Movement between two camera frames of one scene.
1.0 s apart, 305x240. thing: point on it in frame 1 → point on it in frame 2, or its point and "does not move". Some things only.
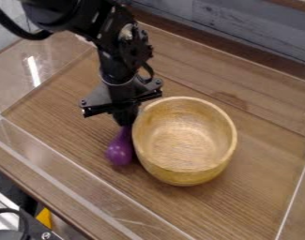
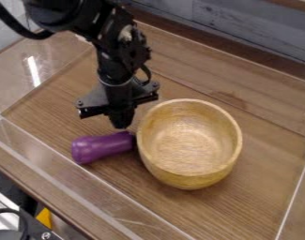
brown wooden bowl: [184, 140] does not move
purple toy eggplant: [120, 152] → [88, 147]
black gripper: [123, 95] does not move
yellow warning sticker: [45, 218] does not move
